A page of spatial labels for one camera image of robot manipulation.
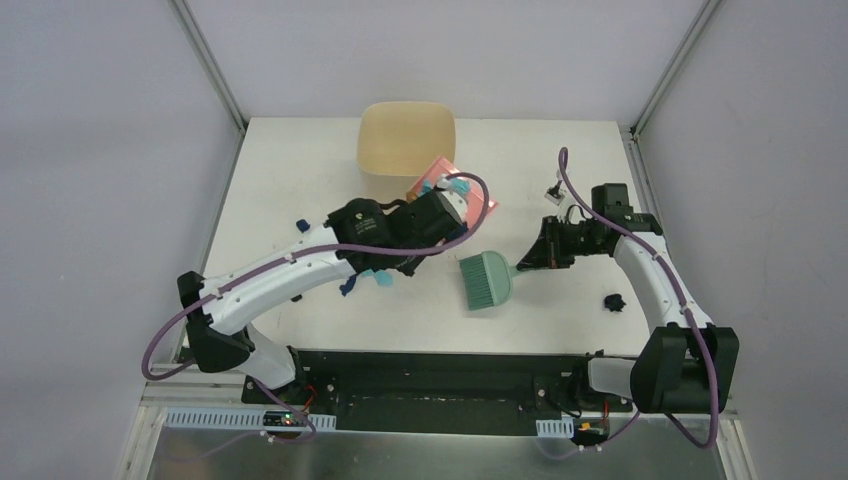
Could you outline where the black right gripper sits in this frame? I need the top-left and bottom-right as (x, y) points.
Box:
(518, 215), (607, 271)

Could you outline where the pink plastic dustpan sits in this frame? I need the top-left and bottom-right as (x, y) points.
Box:
(406, 157), (498, 227)

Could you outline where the green hand brush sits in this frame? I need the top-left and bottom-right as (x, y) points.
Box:
(458, 250), (529, 311)

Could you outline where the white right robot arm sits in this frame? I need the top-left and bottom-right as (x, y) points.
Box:
(517, 183), (740, 414)

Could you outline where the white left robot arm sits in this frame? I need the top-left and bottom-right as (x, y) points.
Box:
(178, 189), (468, 405)

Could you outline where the light blue paper scrap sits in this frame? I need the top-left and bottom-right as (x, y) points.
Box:
(372, 270), (393, 287)

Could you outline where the small black paper scrap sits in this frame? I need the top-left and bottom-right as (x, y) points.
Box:
(603, 293), (627, 313)

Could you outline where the beige plastic waste bin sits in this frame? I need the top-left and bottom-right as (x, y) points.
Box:
(356, 101), (456, 177)

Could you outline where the dark blue paper scrap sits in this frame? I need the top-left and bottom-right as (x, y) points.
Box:
(339, 274), (359, 297)

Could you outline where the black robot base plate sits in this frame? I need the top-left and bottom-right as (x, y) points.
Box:
(276, 350), (632, 436)

